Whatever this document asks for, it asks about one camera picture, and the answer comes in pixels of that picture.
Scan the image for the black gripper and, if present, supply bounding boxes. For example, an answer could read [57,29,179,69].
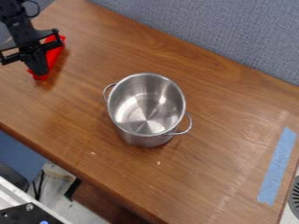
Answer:
[0,17,62,75]

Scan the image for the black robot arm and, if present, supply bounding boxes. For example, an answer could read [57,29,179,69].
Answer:
[0,0,65,77]

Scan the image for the stainless steel pot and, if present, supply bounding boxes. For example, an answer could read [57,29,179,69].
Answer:
[103,73,193,148]

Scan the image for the red rectangular block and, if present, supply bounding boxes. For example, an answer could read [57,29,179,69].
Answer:
[27,35,66,81]

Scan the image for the black round chair base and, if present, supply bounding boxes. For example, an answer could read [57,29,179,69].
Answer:
[0,163,30,192]

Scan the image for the black device bottom left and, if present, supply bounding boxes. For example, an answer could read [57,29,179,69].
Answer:
[0,203,65,224]

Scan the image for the blue tape strip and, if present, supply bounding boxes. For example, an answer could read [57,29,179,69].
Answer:
[257,128,298,206]

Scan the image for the dark fan grille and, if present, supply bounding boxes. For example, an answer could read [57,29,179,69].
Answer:
[289,176,299,220]

